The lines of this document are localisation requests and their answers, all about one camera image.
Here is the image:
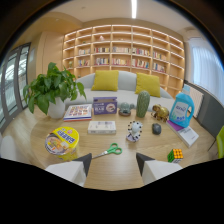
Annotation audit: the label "white spiky figurine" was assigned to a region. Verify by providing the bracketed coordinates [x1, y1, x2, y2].
[125, 120, 144, 143]

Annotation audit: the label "green handled scissors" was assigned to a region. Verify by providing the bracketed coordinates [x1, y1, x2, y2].
[91, 142, 123, 160]

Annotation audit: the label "wooden bookshelf with books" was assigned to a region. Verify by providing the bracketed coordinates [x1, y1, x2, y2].
[62, 24, 186, 98]

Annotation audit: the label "green potted plant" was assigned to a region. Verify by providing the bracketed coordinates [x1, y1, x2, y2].
[22, 61, 87, 120]

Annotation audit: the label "yellow instant noodle bowl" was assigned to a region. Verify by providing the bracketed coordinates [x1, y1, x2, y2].
[44, 126, 80, 157]

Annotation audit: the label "purple box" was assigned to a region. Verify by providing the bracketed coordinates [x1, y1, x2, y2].
[92, 96, 118, 116]

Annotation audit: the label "colourful picture book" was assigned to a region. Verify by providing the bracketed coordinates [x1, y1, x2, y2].
[63, 103, 93, 123]

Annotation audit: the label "tall green cactus ornament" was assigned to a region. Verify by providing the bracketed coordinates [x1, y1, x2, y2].
[135, 90, 151, 119]

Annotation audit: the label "light grey sofa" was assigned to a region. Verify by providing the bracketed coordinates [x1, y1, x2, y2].
[65, 70, 175, 113]

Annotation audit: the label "white curtain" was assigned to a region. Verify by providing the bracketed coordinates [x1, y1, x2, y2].
[188, 37, 224, 106]

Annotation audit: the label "green chair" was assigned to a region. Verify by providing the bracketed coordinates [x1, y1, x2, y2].
[208, 125, 224, 160]

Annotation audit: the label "Rubik's cube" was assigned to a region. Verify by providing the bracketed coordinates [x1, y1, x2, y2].
[167, 148, 185, 164]

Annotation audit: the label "white chair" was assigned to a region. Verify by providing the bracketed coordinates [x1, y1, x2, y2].
[0, 133, 22, 162]

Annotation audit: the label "gold elephant figurine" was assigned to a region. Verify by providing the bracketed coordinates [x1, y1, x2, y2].
[150, 104, 170, 123]

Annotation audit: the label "small round cactus ornament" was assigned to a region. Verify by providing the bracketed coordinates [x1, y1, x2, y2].
[118, 101, 136, 117]

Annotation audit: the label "blue detergent bottle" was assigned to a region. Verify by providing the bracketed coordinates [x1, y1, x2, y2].
[168, 84, 195, 129]

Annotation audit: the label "small dark grey stone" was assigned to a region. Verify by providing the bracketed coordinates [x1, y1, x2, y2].
[151, 122, 162, 136]

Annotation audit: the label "white flat box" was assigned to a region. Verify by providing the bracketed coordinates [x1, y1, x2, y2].
[87, 120, 117, 136]

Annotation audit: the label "ceiling light strip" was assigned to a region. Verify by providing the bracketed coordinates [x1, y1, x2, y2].
[130, 0, 138, 20]

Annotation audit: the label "white and purple book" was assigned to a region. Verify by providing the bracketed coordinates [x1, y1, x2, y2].
[166, 119, 200, 148]

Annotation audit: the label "yellow cushion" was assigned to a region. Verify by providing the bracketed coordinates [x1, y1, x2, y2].
[134, 72, 162, 99]
[91, 69, 120, 93]

